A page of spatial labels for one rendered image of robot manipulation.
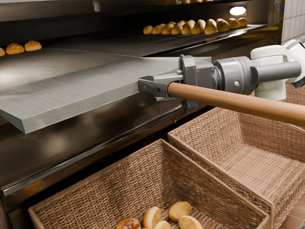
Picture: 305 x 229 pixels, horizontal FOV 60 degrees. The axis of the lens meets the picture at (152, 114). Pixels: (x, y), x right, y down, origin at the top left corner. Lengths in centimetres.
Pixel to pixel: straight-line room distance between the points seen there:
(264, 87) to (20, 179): 67
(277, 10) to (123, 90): 158
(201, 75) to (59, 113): 29
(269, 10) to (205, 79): 152
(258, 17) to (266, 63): 147
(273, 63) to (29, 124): 50
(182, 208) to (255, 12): 147
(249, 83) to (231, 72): 5
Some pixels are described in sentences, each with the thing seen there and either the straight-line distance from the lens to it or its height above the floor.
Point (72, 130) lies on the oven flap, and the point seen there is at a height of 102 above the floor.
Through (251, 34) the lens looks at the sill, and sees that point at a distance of 169.
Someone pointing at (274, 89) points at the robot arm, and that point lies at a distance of 63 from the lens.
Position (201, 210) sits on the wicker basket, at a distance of 112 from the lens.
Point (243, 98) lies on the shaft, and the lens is 45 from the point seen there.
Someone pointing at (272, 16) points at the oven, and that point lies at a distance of 204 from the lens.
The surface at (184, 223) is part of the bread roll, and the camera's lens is 103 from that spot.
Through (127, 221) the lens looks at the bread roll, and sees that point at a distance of 101.
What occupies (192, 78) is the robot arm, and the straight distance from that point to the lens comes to 55.
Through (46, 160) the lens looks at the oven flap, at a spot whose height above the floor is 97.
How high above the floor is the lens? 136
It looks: 22 degrees down
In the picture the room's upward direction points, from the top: 5 degrees counter-clockwise
